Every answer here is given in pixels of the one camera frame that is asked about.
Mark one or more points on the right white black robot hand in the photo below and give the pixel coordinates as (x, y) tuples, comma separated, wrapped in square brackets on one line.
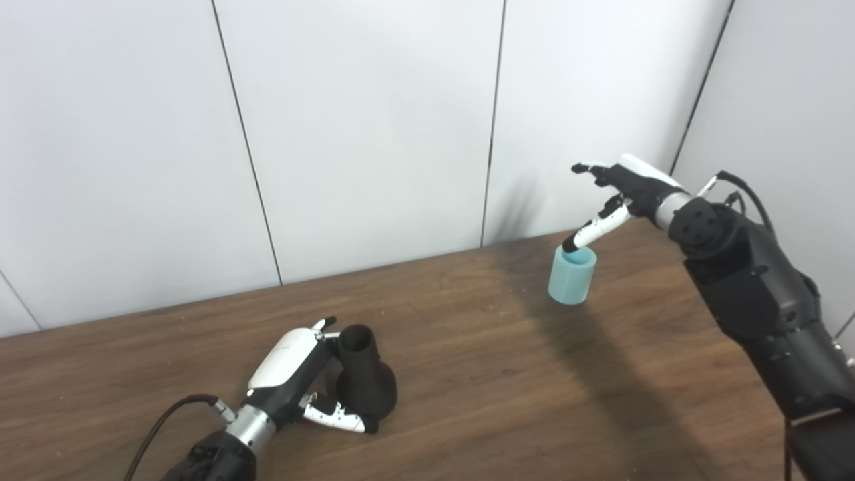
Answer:
[(641, 187)]

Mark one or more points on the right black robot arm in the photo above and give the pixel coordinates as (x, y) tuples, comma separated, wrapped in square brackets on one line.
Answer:
[(761, 294)]

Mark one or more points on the black nozzle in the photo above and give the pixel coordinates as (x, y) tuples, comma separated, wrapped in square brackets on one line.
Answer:
[(366, 381)]

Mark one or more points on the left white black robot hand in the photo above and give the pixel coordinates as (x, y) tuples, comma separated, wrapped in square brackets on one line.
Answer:
[(287, 371)]

